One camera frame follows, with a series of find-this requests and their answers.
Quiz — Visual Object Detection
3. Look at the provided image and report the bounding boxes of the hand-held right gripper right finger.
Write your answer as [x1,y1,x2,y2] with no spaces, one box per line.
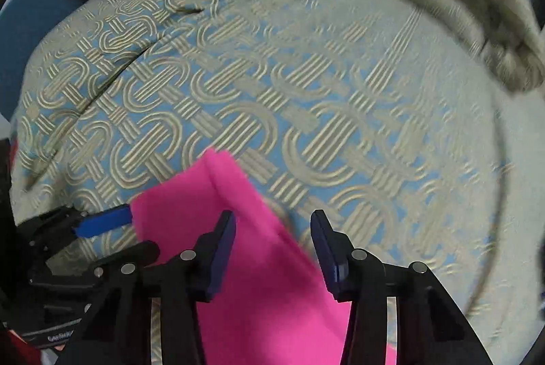
[310,209,495,365]

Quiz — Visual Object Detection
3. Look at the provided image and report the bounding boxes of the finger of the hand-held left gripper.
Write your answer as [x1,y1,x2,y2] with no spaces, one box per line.
[91,241,161,277]
[70,204,134,239]

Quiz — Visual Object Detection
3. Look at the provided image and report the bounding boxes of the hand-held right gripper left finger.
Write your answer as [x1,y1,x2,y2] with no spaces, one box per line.
[57,209,237,365]

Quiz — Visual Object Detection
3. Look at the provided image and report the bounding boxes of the pink pants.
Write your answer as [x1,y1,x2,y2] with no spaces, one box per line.
[130,148,398,365]

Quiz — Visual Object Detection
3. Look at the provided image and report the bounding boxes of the patterned olive blue bedspread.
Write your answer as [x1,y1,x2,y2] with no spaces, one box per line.
[9,0,529,365]

